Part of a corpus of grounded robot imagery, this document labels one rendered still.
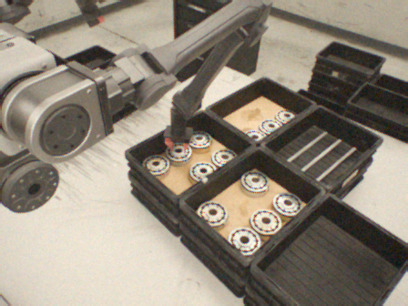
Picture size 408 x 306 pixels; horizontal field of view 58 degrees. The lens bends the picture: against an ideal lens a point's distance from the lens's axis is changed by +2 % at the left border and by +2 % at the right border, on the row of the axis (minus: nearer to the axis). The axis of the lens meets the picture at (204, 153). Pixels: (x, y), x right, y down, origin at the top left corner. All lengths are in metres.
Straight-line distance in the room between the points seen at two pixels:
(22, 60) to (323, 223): 1.03
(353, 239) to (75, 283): 0.91
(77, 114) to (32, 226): 0.92
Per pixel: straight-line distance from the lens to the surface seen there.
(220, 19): 0.86
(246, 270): 1.12
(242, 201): 1.31
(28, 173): 0.96
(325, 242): 1.28
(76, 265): 1.36
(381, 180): 1.75
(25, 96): 0.64
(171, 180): 1.36
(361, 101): 2.61
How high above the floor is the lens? 1.83
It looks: 43 degrees down
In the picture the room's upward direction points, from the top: 3 degrees clockwise
